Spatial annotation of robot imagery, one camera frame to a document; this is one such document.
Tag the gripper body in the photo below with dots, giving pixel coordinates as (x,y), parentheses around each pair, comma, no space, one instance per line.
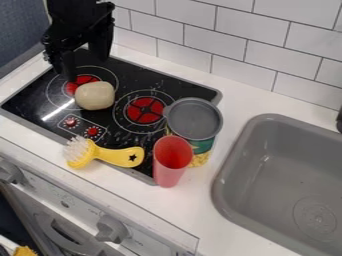
(75,31)

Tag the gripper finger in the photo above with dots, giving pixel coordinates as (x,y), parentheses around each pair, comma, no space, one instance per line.
(67,66)
(101,43)

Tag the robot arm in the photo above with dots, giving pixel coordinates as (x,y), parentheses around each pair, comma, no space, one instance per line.
(71,10)

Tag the grey topped can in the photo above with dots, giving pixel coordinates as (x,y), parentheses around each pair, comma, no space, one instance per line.
(196,128)

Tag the cream toy bread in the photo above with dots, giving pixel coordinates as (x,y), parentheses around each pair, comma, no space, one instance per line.
(94,95)

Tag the toy stove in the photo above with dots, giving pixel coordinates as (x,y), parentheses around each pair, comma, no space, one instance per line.
(115,110)

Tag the yellow dish brush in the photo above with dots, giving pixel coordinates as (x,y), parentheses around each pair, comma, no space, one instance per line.
(102,155)

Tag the red cup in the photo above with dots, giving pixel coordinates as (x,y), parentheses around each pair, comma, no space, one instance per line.
(171,161)

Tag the yellow toy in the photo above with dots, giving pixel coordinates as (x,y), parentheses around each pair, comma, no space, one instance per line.
(23,251)

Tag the toy sink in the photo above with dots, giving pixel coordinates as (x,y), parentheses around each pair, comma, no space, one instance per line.
(280,186)

